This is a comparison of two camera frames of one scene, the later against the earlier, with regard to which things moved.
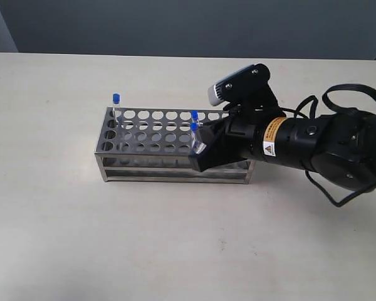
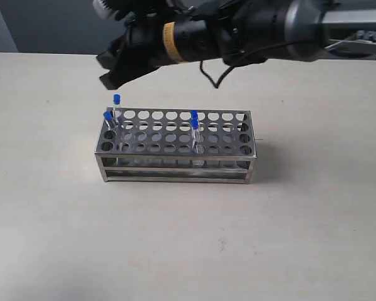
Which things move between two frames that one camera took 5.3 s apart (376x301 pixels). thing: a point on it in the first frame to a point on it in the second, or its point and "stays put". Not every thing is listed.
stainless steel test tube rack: [137, 144] stays put
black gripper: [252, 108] to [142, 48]
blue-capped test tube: [197, 146] to [108, 116]
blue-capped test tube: [194, 115] stays put
